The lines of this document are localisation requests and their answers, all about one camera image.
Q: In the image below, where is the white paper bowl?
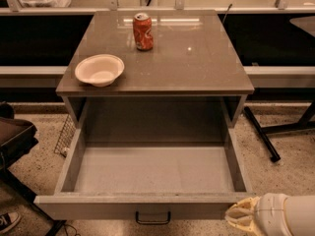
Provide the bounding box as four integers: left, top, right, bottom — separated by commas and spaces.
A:
75, 54, 125, 88

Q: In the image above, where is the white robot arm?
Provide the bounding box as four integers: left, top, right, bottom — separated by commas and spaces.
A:
225, 193, 315, 236

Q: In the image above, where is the grey drawer cabinet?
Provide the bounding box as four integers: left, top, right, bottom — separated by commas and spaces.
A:
56, 10, 254, 121

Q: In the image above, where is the black metal stand leg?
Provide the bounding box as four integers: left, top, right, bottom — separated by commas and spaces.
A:
244, 106, 281, 163

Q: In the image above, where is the black chair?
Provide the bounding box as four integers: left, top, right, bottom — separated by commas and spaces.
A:
0, 102, 66, 236

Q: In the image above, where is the black and white sneaker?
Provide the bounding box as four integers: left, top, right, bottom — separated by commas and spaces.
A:
0, 211, 21, 235

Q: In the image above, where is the grey top drawer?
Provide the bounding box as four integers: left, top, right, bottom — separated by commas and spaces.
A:
35, 98, 253, 225

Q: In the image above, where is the orange soda can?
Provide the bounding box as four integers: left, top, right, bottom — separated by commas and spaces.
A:
133, 13, 154, 51

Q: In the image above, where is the wire mesh basket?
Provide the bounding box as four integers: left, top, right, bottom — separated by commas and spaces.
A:
54, 116, 76, 157

